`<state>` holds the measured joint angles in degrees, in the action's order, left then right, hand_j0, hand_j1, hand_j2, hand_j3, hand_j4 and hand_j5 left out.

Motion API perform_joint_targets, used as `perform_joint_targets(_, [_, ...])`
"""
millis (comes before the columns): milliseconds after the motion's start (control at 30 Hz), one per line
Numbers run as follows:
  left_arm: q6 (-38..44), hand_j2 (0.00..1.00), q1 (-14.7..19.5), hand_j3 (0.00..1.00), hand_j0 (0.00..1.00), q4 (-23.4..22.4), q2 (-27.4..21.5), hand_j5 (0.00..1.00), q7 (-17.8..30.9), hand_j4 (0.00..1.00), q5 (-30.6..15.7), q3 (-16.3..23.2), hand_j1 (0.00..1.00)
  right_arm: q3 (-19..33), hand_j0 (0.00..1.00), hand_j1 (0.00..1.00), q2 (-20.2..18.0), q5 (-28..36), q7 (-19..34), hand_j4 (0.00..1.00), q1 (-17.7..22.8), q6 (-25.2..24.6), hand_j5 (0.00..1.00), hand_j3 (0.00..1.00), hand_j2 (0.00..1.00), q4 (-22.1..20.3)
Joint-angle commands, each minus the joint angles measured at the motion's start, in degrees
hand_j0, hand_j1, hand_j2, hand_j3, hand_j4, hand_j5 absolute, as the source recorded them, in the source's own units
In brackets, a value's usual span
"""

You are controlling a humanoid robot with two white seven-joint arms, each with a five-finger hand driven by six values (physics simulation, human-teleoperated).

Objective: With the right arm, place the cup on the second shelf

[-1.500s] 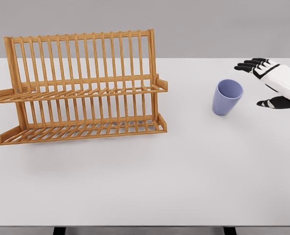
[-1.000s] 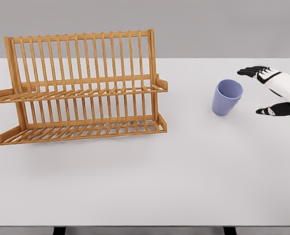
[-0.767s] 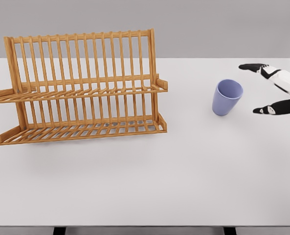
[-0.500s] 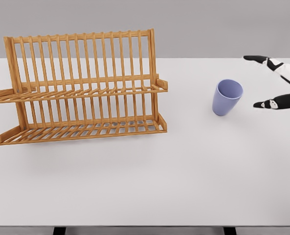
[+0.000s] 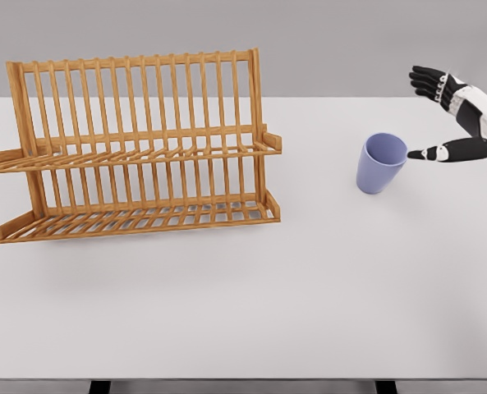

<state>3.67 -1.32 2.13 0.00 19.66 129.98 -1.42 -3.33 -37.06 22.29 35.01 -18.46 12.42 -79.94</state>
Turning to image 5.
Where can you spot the lavender blue cup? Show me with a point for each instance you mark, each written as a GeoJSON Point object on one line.
{"type": "Point", "coordinates": [380, 168]}

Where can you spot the wooden two-tier dish rack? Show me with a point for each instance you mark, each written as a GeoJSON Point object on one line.
{"type": "Point", "coordinates": [140, 164]}

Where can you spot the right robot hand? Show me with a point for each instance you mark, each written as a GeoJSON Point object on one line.
{"type": "Point", "coordinates": [469, 111]}

